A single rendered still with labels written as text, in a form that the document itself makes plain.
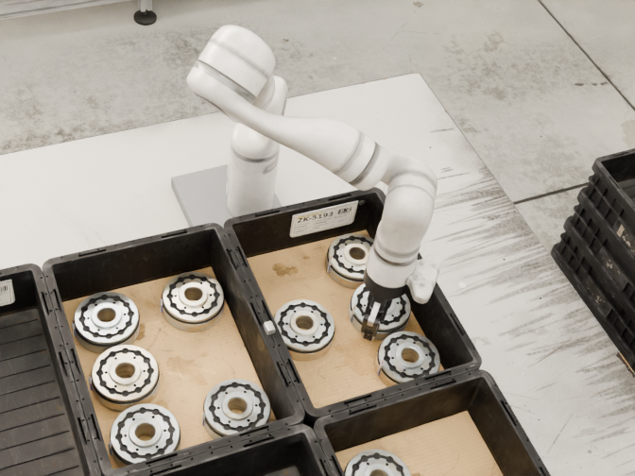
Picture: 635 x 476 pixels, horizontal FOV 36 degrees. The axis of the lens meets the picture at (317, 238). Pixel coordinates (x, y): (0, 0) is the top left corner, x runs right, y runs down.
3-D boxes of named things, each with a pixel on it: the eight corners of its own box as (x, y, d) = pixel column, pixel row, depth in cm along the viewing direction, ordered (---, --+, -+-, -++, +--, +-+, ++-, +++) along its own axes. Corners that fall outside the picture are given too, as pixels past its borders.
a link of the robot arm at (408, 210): (413, 280, 145) (420, 236, 151) (436, 211, 134) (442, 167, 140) (368, 268, 146) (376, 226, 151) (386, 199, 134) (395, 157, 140)
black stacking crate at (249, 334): (46, 305, 162) (41, 263, 154) (215, 264, 172) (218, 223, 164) (109, 518, 140) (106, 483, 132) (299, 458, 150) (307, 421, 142)
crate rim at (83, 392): (41, 269, 155) (39, 260, 153) (219, 229, 165) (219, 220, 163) (105, 490, 133) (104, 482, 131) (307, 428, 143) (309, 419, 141)
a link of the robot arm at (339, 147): (351, 195, 133) (384, 144, 132) (185, 88, 124) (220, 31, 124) (332, 186, 141) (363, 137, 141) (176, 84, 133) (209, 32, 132)
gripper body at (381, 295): (375, 239, 156) (366, 275, 163) (359, 277, 150) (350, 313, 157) (420, 255, 155) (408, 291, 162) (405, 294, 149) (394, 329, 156)
